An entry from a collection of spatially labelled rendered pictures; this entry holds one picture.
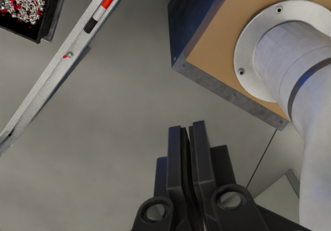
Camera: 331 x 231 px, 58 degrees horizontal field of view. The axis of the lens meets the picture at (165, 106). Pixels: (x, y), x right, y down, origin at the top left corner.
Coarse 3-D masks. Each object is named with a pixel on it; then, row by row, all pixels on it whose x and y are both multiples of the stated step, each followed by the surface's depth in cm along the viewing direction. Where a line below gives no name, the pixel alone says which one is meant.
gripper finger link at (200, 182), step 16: (192, 128) 13; (192, 144) 12; (208, 144) 12; (192, 160) 11; (208, 160) 10; (224, 160) 11; (192, 176) 10; (208, 176) 10; (224, 176) 11; (208, 192) 10; (208, 208) 10; (208, 224) 10; (272, 224) 8; (288, 224) 8
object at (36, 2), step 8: (0, 0) 64; (8, 0) 64; (16, 0) 64; (32, 0) 64; (40, 0) 64; (0, 8) 65; (8, 8) 65; (16, 8) 65; (24, 8) 65; (32, 8) 65; (40, 8) 65; (16, 16) 66; (24, 16) 66; (32, 16) 66; (40, 16) 66; (32, 24) 67; (40, 24) 67
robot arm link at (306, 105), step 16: (320, 64) 35; (304, 80) 35; (320, 80) 33; (304, 96) 34; (320, 96) 32; (288, 112) 39; (304, 112) 33; (320, 112) 31; (304, 128) 33; (320, 128) 31; (304, 144) 32; (320, 144) 30; (304, 160) 30; (320, 160) 30; (304, 176) 30; (320, 176) 29; (304, 192) 29; (320, 192) 28; (304, 208) 28; (320, 208) 26; (304, 224) 27; (320, 224) 26
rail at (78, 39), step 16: (96, 0) 63; (80, 32) 66; (64, 48) 67; (80, 48) 67; (64, 64) 69; (48, 80) 72; (32, 96) 73; (48, 96) 75; (16, 112) 74; (32, 112) 75; (16, 128) 78
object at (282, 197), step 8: (288, 176) 187; (296, 176) 182; (272, 184) 195; (280, 184) 189; (288, 184) 184; (296, 184) 178; (264, 192) 196; (272, 192) 191; (280, 192) 185; (288, 192) 181; (296, 192) 175; (256, 200) 198; (264, 200) 192; (272, 200) 186; (280, 200) 182; (288, 200) 177; (296, 200) 172; (272, 208) 183; (280, 208) 178; (288, 208) 173; (296, 208) 169; (288, 216) 170; (296, 216) 166
